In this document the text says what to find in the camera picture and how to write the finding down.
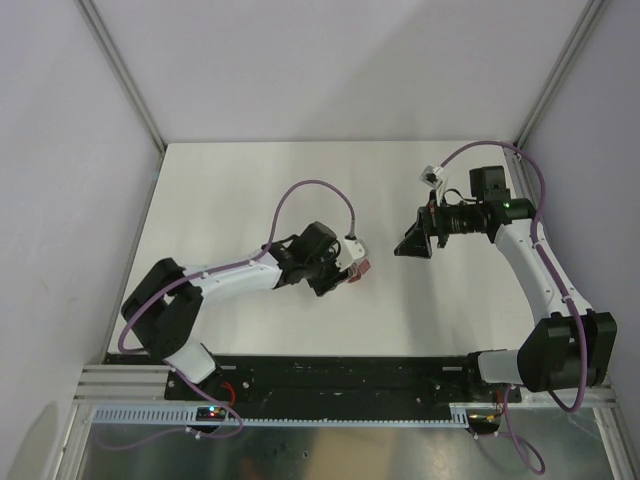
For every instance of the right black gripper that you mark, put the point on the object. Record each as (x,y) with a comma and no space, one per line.
(416,244)

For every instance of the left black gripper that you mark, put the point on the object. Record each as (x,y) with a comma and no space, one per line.
(332,279)

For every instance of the red weekly pill organizer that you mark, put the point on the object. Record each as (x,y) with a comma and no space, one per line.
(358,269)

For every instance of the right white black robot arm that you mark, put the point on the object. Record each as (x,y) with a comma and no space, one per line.
(571,344)

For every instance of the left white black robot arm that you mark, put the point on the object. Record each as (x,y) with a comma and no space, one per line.
(164,307)

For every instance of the shiny metal front plate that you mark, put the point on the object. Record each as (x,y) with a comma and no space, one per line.
(301,453)

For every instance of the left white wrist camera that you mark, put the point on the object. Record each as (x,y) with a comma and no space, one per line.
(351,250)

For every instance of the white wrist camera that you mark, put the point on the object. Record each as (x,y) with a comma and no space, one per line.
(435,177)
(351,250)

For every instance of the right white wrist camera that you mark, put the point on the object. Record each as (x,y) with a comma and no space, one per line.
(435,177)

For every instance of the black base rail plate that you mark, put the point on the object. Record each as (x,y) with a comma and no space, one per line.
(351,389)

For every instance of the right aluminium frame post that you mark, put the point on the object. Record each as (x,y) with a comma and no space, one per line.
(577,40)

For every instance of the aluminium frame post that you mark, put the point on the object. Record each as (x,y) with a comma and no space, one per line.
(577,40)
(105,42)

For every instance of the left aluminium frame post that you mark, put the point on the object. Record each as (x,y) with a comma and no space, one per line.
(105,42)

